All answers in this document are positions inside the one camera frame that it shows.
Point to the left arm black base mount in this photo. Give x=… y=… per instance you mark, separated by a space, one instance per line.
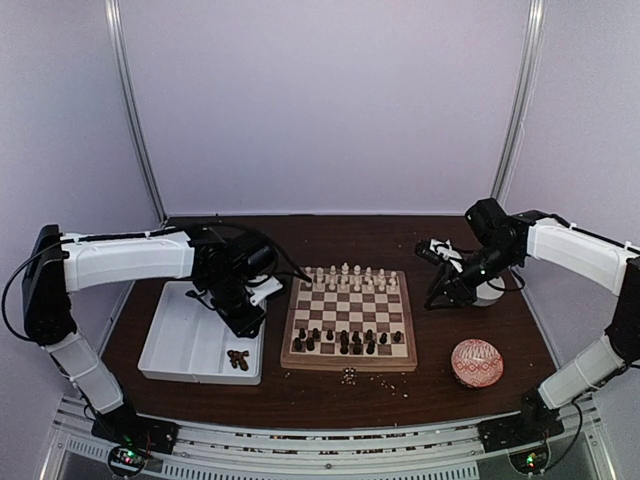
x=139 y=433

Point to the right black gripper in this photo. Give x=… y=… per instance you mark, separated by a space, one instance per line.
x=451 y=284

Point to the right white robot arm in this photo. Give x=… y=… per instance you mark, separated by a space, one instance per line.
x=580 y=278

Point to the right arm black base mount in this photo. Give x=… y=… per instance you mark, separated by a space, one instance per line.
x=512 y=431

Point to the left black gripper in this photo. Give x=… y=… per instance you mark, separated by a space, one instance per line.
x=240 y=325

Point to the right aluminium corner post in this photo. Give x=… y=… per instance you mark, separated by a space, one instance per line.
x=524 y=91

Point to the white chess pieces group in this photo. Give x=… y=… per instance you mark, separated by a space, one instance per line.
x=352 y=279

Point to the aluminium corner post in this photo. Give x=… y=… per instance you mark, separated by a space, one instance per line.
x=524 y=91
x=133 y=119

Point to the wooden chess board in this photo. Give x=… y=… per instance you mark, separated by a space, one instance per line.
x=381 y=312

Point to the white plastic divided tray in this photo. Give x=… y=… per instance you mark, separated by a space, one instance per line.
x=187 y=342

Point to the red patterned bowl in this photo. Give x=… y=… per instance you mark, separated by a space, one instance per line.
x=476 y=363

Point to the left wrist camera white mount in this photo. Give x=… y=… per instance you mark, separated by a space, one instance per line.
x=265 y=288

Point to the dark chess pieces lower pile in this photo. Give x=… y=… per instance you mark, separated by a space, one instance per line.
x=239 y=359

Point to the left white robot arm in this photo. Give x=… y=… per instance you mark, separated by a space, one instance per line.
x=231 y=277

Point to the aluminium front rail frame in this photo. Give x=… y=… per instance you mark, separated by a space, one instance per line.
x=449 y=450

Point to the left aluminium corner post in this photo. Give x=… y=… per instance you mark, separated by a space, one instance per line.
x=133 y=119

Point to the white ceramic bowl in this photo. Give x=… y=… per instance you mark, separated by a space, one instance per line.
x=488 y=293

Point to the right wrist camera with cable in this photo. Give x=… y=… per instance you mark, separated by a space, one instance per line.
x=439 y=253

